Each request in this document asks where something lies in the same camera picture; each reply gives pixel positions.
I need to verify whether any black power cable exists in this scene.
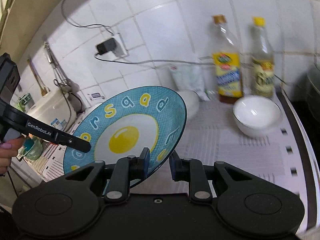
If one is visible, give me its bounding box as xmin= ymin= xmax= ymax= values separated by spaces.
xmin=60 ymin=0 xmax=213 ymax=67

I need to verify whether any wooden spatula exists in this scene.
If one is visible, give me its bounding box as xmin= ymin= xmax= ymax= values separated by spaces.
xmin=27 ymin=58 xmax=50 ymax=96

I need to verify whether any person left hand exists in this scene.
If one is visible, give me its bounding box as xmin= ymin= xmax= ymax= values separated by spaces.
xmin=0 ymin=135 xmax=25 ymax=176

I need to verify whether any blue fried egg plate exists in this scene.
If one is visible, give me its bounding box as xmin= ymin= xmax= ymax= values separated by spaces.
xmin=63 ymin=86 xmax=187 ymax=176

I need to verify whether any white rice cooker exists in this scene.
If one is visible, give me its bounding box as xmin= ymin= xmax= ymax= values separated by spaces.
xmin=27 ymin=89 xmax=76 ymax=131

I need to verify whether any white wall socket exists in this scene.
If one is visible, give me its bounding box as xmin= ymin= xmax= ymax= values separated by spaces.
xmin=112 ymin=33 xmax=129 ymax=58

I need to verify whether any green cup basket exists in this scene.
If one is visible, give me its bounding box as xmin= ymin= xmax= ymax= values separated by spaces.
xmin=17 ymin=136 xmax=43 ymax=161

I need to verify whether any hanging metal utensil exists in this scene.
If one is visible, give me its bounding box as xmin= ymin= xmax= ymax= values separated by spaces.
xmin=43 ymin=41 xmax=79 ymax=93

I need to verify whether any small white bowl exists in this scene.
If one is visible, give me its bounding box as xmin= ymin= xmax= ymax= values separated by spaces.
xmin=232 ymin=95 xmax=283 ymax=138

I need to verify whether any vinegar bottle yellow cap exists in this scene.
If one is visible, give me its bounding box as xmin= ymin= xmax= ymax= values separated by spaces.
xmin=251 ymin=17 xmax=274 ymax=98

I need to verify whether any white plastic bag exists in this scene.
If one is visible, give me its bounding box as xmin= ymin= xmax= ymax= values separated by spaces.
xmin=169 ymin=64 xmax=210 ymax=101

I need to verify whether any striped table cloth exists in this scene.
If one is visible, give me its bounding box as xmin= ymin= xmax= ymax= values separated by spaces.
xmin=32 ymin=87 xmax=318 ymax=235

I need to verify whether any cooking wine bottle yellow label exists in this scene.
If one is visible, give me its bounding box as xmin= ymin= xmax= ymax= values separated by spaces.
xmin=212 ymin=15 xmax=243 ymax=104

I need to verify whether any black power adapter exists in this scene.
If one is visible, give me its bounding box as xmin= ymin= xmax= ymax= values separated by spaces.
xmin=95 ymin=37 xmax=117 ymax=55

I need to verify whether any black wok with lid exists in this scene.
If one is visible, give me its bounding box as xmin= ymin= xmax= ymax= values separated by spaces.
xmin=297 ymin=62 xmax=320 ymax=131

